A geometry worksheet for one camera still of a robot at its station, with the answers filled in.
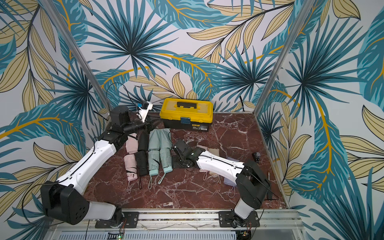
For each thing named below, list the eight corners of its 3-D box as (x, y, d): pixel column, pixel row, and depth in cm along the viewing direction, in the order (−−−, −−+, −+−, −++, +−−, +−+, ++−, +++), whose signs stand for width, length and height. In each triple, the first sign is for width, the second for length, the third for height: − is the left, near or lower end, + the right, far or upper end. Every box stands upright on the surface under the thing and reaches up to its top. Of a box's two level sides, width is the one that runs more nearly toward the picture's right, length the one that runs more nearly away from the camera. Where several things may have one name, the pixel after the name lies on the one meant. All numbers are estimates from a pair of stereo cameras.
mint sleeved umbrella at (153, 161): (146, 176, 88) (145, 174, 86) (149, 151, 99) (148, 149, 96) (158, 175, 89) (158, 173, 87) (160, 150, 99) (159, 148, 97)
